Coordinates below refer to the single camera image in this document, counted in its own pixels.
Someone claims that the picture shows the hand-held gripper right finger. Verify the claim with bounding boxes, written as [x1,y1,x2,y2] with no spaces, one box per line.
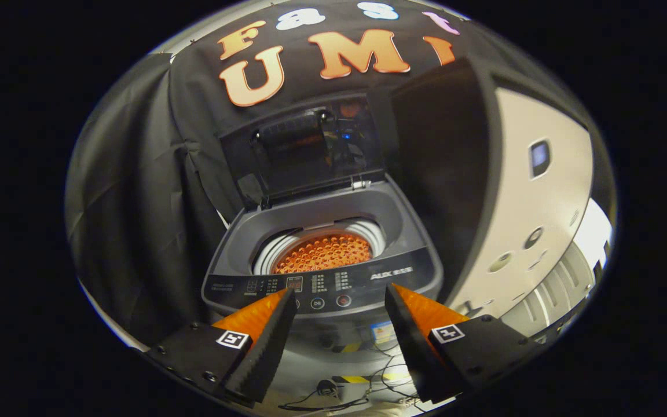
[384,283,545,404]

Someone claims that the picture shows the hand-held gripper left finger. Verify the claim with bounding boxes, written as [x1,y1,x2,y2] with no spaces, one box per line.
[147,288,298,404]

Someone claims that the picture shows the grey washing machine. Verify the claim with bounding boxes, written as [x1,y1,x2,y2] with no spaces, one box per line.
[201,178,444,371]

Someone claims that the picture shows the dark glass washing machine lid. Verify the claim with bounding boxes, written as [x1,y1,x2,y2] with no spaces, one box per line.
[219,96,385,209]

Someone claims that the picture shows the grey cabinet with dark top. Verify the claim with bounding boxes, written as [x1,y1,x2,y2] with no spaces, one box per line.
[391,57,595,316]

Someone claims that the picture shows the black cable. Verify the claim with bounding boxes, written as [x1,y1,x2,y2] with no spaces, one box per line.
[278,342,422,413]

